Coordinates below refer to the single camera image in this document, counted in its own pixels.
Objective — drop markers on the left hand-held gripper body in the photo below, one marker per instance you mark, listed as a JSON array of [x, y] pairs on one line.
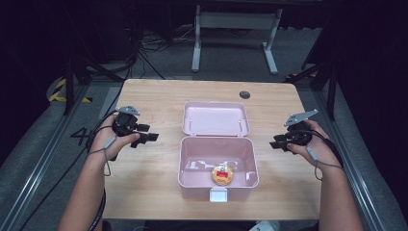
[[124, 123]]

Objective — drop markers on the black metal stand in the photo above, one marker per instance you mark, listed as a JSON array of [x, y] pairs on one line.
[[69, 80], [330, 86]]

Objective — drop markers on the person's right hand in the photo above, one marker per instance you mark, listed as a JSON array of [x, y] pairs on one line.
[[320, 150]]

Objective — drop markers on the person's left hand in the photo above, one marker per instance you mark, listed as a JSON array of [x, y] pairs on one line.
[[104, 142]]

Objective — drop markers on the yellow black floor tape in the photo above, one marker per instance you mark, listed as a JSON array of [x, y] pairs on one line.
[[57, 93]]

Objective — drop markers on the white metal desk frame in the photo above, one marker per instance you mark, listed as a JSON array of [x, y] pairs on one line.
[[237, 20]]

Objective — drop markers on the grey table grommet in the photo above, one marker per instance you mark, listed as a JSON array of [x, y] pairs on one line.
[[244, 95]]

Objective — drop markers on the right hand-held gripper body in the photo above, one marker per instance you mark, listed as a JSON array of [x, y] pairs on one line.
[[300, 136]]

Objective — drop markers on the pink plastic storage box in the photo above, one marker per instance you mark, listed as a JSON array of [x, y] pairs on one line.
[[218, 150]]

